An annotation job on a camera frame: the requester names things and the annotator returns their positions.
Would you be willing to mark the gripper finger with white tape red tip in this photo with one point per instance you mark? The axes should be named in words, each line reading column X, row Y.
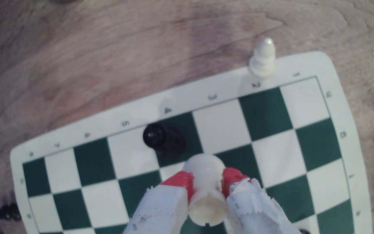
column 252, row 211
column 164, row 211

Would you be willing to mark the white rook chess piece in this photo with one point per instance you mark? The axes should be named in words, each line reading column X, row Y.
column 206, row 182

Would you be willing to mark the black pawn chess piece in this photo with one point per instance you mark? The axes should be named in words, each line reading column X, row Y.
column 304, row 232

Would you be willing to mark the black king chess piece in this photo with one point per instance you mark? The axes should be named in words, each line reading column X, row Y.
column 166, row 139

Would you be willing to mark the green and white chess mat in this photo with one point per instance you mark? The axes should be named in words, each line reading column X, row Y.
column 271, row 136

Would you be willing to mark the white bishop chess piece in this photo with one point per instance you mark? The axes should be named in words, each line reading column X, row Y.
column 263, row 60

